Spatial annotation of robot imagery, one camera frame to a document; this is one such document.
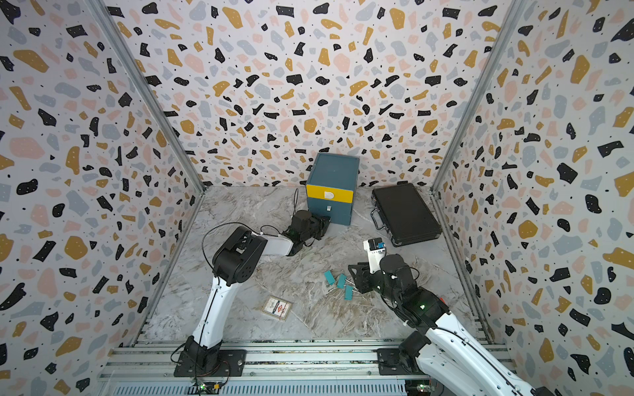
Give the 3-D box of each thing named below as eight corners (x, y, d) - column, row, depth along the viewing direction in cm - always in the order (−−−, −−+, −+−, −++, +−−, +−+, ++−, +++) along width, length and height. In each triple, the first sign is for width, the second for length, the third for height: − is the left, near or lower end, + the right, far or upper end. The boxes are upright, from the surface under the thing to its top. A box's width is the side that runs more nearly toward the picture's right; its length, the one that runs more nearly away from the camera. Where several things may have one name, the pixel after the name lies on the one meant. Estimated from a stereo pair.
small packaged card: (262, 312, 86) (261, 310, 84) (270, 297, 89) (269, 294, 88) (285, 321, 84) (284, 319, 82) (292, 304, 88) (292, 302, 86)
